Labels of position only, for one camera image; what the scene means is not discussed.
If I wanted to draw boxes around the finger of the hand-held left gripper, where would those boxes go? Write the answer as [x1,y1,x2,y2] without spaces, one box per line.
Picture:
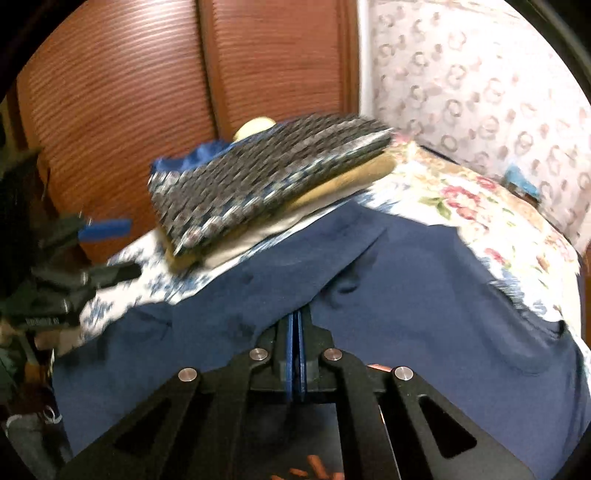
[46,216,134,252]
[32,262,143,296]

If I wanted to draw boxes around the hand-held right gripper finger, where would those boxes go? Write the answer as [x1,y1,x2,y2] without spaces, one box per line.
[58,314,296,480]
[294,307,539,480]

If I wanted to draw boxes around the navy blue garment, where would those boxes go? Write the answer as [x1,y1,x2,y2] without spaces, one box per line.
[51,200,591,480]

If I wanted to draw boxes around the blue floral white blanket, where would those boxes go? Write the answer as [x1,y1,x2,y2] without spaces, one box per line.
[78,187,568,344]

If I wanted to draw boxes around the blue satin garment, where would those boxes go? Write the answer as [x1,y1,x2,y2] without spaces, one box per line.
[152,141,237,175]

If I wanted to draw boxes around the wooden louvered wardrobe door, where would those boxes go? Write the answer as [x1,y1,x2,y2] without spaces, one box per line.
[198,0,362,141]
[16,0,219,265]

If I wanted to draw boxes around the black silver-dotted folded garment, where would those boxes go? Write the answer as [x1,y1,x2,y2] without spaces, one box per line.
[148,113,395,257]

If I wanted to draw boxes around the tan folded garment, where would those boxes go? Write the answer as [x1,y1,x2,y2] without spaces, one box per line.
[166,148,399,273]

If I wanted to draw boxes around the red floral bedspread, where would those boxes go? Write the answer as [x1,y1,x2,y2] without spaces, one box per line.
[369,138,591,326]

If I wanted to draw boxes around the light blue cloth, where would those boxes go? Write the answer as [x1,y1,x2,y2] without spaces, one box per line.
[503,164,542,198]

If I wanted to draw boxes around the ring-print lace curtain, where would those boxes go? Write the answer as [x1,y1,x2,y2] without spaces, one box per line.
[368,0,591,243]

